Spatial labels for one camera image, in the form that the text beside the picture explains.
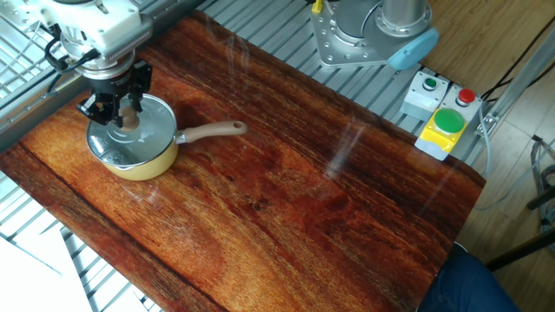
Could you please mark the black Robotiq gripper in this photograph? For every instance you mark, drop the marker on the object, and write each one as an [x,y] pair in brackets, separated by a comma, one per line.
[110,86]

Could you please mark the glass lid with brown knob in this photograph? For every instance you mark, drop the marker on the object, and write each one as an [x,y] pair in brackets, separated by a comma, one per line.
[147,138]

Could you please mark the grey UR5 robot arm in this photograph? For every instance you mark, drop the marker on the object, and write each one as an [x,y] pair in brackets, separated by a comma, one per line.
[368,17]

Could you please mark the silver force torque sensor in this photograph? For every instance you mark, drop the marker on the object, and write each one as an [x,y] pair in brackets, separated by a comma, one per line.
[104,67]

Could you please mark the perforated aluminium plate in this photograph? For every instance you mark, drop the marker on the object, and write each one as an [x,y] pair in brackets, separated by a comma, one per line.
[13,13]

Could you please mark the wood-grain table mat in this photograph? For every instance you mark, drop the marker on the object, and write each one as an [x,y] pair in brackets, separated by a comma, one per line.
[260,216]

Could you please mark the white paper sheet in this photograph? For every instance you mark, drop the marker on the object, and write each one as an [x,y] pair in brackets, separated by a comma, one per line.
[30,281]

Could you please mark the yellow plastic clip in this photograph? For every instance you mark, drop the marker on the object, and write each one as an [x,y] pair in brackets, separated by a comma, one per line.
[317,6]

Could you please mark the grey box with green button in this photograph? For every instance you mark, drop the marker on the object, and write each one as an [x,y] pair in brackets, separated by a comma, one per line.
[422,97]

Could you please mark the yellow box with green pushbutton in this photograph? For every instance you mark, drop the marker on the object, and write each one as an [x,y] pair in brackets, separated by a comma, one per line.
[448,121]

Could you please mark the grey box with red button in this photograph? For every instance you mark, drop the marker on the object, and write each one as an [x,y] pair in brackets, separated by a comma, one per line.
[466,97]

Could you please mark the blue trouser leg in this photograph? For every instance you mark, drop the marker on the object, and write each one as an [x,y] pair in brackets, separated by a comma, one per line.
[464,286]

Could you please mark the dark chair leg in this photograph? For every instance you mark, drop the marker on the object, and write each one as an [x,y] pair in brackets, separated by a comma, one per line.
[524,249]
[542,199]

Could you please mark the aluminium frame bar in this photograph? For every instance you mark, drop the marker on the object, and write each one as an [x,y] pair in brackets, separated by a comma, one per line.
[516,82]

